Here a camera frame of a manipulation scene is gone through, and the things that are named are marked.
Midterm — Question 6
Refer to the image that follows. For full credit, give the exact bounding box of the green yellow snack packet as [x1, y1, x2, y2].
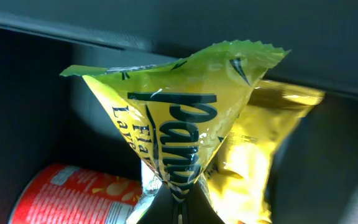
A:
[59, 39, 291, 224]

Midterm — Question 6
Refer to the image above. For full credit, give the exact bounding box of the yellow snack bag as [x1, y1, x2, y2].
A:
[200, 80, 324, 224]

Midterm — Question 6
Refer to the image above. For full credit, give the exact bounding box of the red Pringles can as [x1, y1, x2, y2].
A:
[9, 164, 142, 224]

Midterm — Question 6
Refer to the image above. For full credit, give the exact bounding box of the black open gift box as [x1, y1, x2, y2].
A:
[0, 0, 358, 223]

